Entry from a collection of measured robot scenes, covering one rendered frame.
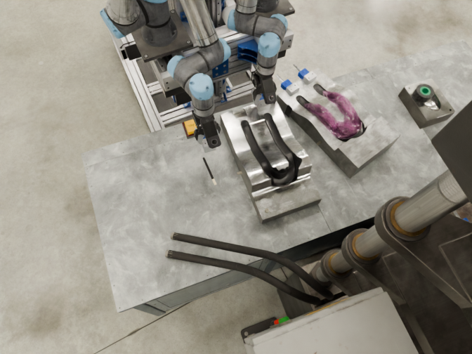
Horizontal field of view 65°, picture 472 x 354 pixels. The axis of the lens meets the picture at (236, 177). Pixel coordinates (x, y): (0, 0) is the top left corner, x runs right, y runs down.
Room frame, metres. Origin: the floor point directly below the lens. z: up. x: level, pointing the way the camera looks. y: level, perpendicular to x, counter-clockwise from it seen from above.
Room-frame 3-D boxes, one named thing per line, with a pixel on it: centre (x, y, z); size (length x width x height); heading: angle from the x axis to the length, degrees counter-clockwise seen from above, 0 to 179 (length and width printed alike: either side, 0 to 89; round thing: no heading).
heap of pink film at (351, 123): (0.93, -0.42, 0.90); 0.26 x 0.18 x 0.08; 41
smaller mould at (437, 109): (1.05, -0.87, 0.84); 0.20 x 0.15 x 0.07; 23
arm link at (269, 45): (0.97, -0.09, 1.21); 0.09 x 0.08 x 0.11; 165
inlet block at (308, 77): (1.17, -0.29, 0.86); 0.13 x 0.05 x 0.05; 41
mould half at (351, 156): (0.93, -0.43, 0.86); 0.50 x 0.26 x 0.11; 41
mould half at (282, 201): (0.71, -0.13, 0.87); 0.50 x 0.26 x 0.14; 23
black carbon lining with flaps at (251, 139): (0.73, -0.14, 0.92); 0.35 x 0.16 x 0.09; 23
